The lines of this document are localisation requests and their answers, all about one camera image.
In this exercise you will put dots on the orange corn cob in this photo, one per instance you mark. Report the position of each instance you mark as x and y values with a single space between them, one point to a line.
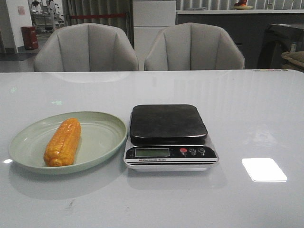
61 149

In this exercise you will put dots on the black silver kitchen scale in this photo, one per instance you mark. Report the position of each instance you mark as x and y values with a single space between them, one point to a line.
168 137

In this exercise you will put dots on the right grey upholstered chair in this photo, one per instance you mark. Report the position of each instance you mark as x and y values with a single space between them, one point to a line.
193 46

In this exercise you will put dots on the grey upholstered chair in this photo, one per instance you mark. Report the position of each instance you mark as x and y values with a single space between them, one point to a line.
86 47
193 46

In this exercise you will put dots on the light green plate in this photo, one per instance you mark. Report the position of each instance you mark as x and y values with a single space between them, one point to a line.
102 135

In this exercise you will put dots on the left grey upholstered chair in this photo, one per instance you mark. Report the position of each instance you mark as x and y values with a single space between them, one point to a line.
86 47

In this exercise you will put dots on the white cabinet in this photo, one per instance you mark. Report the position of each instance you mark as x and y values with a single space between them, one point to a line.
149 17

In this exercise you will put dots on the grey counter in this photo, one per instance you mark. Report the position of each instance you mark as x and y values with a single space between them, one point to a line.
246 27

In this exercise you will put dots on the fruit bowl on counter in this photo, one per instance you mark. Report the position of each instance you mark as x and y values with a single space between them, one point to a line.
242 5

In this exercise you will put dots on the red trash bin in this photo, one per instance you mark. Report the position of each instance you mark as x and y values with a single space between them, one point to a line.
29 37

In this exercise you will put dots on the dark side table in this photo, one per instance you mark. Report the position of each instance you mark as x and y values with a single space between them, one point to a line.
280 38

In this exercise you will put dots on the tan cushion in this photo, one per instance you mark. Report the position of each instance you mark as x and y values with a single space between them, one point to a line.
293 60

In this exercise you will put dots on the pink wall notice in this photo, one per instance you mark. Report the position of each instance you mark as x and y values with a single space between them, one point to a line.
21 10

